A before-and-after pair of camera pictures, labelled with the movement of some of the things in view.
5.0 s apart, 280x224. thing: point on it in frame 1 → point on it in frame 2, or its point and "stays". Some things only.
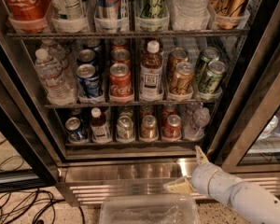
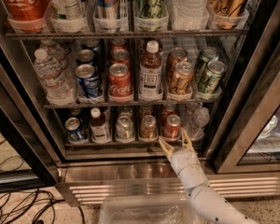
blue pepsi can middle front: [88, 79] stays
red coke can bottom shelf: [174, 128] stays
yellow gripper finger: [182, 187] → [168, 148]
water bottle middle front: [58, 87] stays
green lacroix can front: [212, 78] stays
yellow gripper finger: [201, 156] → [185, 140]
